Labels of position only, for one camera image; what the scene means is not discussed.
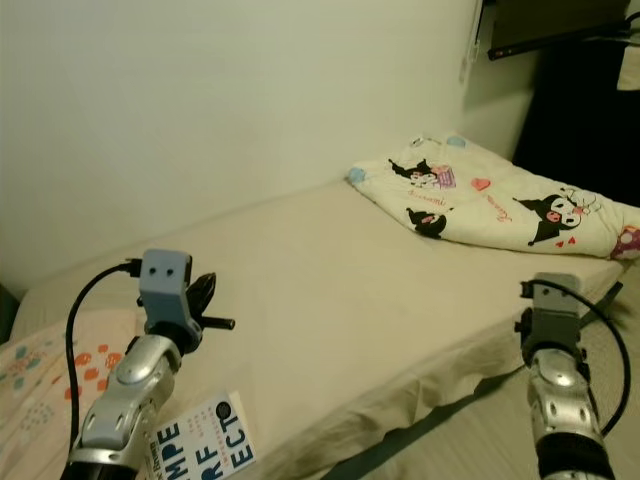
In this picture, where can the white book with blue letters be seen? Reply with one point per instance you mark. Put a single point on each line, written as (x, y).
(205, 440)

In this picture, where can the white Kuromi print blanket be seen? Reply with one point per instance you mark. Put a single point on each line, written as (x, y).
(490, 195)

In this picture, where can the pink pillow with coloured dots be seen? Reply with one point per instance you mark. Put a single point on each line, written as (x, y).
(40, 400)

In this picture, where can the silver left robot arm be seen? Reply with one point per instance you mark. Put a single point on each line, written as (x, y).
(130, 400)

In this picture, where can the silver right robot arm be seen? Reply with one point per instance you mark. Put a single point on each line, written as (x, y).
(565, 410)

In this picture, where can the bed with beige sheet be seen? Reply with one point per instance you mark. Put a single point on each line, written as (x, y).
(360, 280)

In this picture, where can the black desk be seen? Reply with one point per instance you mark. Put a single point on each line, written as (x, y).
(575, 130)

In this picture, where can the white cabinet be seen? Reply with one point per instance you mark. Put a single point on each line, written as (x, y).
(490, 95)

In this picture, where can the black flat monitor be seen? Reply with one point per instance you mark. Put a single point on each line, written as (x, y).
(555, 22)

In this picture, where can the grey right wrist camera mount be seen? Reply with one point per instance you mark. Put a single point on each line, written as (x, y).
(557, 310)

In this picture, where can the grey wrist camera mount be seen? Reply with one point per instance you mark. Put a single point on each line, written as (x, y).
(168, 290)
(557, 310)

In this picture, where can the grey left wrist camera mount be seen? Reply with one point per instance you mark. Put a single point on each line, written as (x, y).
(168, 290)

